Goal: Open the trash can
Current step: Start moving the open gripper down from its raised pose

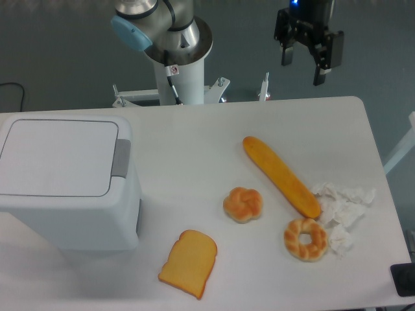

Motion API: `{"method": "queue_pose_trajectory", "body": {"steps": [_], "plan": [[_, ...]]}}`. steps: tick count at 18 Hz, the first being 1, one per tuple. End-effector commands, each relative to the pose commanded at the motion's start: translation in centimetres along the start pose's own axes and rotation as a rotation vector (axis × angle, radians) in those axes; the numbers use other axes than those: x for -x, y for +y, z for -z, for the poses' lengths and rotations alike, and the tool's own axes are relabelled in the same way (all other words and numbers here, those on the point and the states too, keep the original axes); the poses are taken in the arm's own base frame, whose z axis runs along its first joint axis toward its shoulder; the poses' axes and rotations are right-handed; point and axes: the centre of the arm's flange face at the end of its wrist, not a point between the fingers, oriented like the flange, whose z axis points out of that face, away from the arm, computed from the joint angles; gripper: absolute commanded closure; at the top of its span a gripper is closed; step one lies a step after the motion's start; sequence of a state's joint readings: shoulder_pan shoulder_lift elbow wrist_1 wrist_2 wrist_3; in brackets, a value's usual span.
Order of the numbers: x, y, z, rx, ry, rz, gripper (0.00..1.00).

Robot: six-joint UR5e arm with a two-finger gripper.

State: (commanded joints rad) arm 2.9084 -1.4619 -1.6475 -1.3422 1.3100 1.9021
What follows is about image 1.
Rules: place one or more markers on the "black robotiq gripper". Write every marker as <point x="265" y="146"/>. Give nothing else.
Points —
<point x="307" y="22"/>

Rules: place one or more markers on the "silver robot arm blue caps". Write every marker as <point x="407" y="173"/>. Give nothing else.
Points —
<point x="169" y="32"/>

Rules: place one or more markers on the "grey trash can push button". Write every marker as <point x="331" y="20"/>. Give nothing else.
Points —
<point x="121" y="158"/>

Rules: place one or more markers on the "white trash can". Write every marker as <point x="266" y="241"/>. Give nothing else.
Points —
<point x="56" y="179"/>

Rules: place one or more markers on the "long baguette bread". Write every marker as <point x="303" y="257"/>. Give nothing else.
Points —
<point x="293" y="189"/>

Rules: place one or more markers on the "large crumpled white tissue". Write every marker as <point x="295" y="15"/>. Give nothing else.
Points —
<point x="342" y="205"/>

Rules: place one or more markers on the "knotted bread roll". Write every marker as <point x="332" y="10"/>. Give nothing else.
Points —
<point x="243" y="205"/>

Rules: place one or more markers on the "small crumpled white tissue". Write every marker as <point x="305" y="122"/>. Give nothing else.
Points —
<point x="340" y="241"/>

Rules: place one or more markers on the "toast bread slice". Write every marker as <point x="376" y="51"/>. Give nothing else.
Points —
<point x="190" y="263"/>

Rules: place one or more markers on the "black device at table edge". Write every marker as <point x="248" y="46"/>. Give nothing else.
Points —
<point x="403" y="277"/>

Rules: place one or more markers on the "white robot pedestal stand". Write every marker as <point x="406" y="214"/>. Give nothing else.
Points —
<point x="176" y="85"/>

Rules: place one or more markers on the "white frame at right edge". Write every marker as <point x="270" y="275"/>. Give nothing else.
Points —
<point x="403" y="147"/>

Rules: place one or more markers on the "twisted ring doughnut bread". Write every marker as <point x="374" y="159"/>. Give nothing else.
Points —
<point x="305" y="239"/>

